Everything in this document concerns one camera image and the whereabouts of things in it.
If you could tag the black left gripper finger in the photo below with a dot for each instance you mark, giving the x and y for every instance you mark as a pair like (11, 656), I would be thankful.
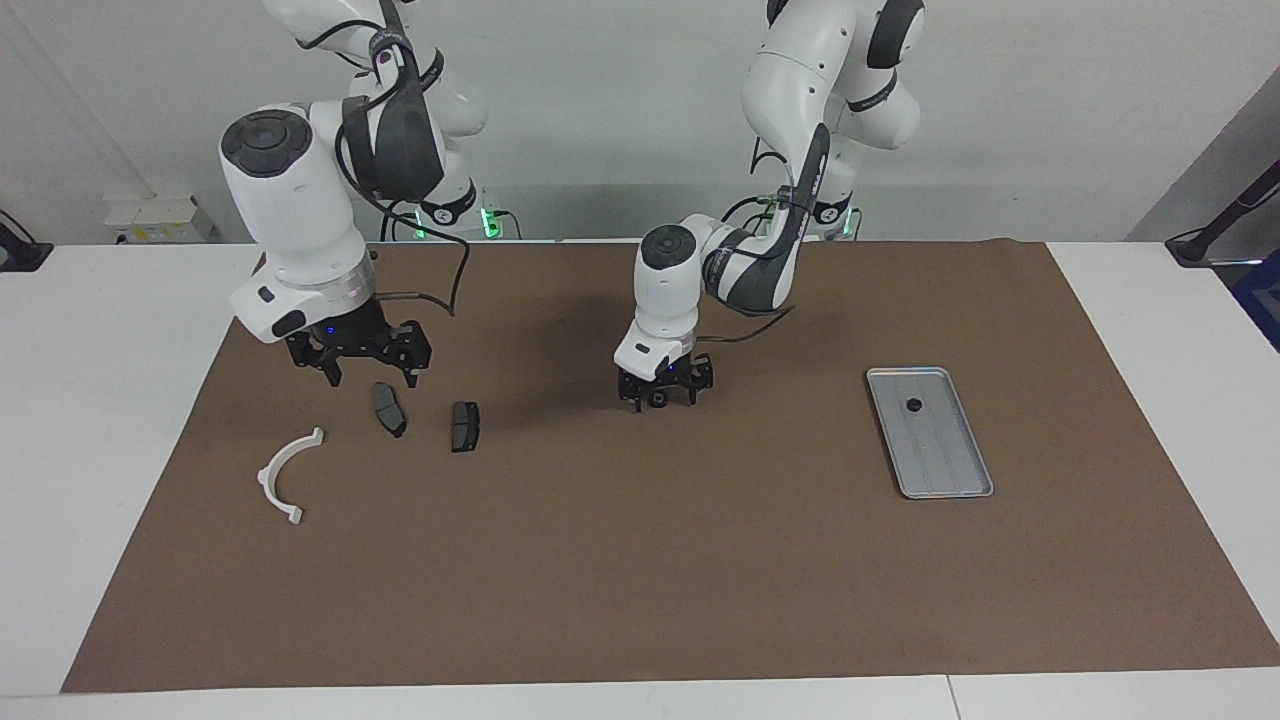
(698, 378)
(630, 390)

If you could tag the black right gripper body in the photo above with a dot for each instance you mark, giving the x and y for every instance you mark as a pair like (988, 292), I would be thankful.
(350, 335)

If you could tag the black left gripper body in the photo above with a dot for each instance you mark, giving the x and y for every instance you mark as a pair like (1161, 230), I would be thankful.
(665, 368)

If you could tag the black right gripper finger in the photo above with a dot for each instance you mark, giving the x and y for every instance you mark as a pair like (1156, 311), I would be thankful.
(412, 350)
(310, 355)

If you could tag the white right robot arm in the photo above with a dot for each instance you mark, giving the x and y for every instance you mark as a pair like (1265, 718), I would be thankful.
(290, 210)

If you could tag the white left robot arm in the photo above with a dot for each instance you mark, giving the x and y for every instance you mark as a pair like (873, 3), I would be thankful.
(670, 300)

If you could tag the silver metal tray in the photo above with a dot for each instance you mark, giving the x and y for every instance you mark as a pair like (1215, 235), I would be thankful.
(940, 450)

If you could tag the curved dark brake pad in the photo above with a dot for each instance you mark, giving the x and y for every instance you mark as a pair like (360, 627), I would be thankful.
(388, 412)

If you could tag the rectangular dark brake pad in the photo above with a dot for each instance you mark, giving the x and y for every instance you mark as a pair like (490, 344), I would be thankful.
(465, 427)

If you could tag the brown table mat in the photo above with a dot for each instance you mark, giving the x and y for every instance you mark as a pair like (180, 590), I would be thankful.
(640, 560)

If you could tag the white power strip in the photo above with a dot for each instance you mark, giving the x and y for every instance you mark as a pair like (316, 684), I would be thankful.
(150, 215)

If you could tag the black stand with pole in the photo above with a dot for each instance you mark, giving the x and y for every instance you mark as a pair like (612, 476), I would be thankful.
(1195, 245)

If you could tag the blue box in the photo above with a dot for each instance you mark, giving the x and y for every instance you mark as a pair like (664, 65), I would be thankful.
(1265, 300)

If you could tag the white curved plastic bracket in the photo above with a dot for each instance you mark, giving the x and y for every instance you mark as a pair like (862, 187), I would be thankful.
(270, 480)

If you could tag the black clamp mount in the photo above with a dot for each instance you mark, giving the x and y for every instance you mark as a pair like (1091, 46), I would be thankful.
(20, 255)

